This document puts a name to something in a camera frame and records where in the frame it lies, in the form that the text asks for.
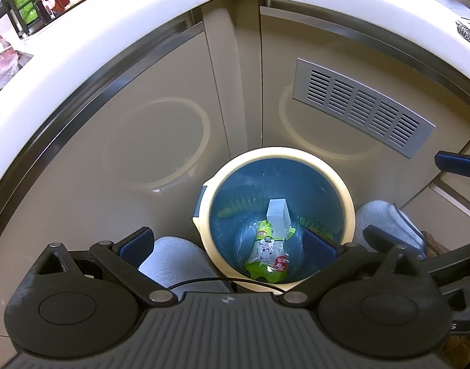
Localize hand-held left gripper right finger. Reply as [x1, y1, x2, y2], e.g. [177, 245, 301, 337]
[283, 228, 431, 307]

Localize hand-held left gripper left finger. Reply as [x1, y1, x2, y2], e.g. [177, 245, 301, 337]
[25, 228, 175, 307]

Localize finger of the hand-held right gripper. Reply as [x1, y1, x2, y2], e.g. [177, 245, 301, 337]
[435, 150, 470, 179]
[363, 225, 428, 260]

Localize cream waste bin blue liner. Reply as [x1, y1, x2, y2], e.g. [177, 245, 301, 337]
[192, 147, 356, 292]

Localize white fluffy slipper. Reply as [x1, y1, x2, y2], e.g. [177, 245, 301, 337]
[139, 236, 235, 300]
[352, 200, 427, 258]

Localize small white box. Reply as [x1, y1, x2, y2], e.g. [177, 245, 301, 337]
[266, 199, 292, 240]

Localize green snack packet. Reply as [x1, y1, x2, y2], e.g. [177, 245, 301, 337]
[244, 219, 298, 283]

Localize beige cabinet door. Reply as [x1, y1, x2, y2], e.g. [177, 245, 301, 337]
[0, 21, 230, 354]
[260, 6, 470, 216]

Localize grey vent grille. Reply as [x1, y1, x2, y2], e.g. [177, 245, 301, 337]
[292, 58, 437, 159]

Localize black white patterned patch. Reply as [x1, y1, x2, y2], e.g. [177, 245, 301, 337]
[456, 19, 470, 50]

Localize clear bag of meat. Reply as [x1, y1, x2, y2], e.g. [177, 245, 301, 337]
[0, 33, 34, 93]

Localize thin black cable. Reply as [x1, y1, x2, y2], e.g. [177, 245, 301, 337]
[168, 277, 287, 296]

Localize black wire rack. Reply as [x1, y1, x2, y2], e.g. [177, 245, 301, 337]
[0, 0, 101, 40]

